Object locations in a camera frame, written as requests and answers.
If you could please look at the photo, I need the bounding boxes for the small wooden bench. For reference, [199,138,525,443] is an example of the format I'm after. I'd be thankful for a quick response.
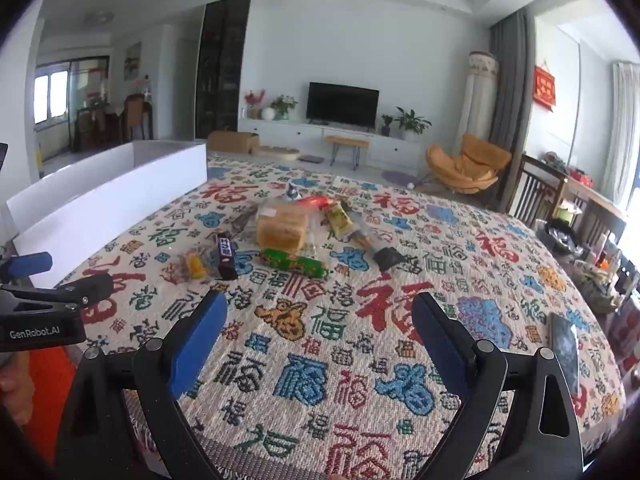
[324,136,370,170]

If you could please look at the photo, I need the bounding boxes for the white tv cabinet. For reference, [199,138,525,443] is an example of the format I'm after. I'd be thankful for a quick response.
[238,119,426,174]

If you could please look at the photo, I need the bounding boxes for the bagged bread loaf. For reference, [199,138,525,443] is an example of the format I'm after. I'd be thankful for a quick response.
[256,200,319,256]

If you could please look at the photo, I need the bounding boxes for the white blue triangular packet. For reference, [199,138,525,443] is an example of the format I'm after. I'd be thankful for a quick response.
[285,183,302,200]

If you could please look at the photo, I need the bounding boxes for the white storage box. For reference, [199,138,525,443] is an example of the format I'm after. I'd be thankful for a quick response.
[3,141,207,288]

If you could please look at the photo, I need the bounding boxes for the red snack packet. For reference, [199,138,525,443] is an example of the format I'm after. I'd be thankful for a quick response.
[296,195,331,210]

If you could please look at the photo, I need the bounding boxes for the cardboard box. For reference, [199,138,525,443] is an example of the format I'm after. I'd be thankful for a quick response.
[206,131,260,154]

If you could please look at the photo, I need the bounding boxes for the dark wooden chair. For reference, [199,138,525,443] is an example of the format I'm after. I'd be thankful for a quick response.
[506,154,568,228]

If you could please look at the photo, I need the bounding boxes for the person left hand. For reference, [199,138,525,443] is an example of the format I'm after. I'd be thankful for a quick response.
[1,352,35,425]

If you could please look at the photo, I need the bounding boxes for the red wall hanging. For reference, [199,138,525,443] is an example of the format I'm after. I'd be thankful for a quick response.
[533,65,556,110]

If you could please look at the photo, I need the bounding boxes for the orange lounge chair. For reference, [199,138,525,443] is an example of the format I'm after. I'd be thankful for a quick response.
[425,133,512,195]

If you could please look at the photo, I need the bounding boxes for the patterned woven table cloth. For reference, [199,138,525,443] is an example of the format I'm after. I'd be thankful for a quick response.
[72,156,626,479]

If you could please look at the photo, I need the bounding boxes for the grey curtain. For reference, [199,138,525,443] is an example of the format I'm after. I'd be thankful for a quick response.
[487,8,532,162]

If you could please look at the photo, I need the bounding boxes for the candy tube with black cap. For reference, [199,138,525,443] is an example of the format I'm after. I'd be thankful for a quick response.
[350,220,406,273]

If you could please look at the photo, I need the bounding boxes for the green potted plant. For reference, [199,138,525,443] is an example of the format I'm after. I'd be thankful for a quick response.
[396,106,433,140]

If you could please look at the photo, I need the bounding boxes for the green snack bar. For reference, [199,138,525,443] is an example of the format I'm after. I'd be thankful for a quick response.
[259,248,329,280]

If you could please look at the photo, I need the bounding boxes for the black flat television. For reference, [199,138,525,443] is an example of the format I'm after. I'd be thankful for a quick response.
[306,81,380,129]

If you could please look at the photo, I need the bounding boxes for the yellow green snack packet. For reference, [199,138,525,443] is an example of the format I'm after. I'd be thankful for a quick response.
[324,202,356,240]

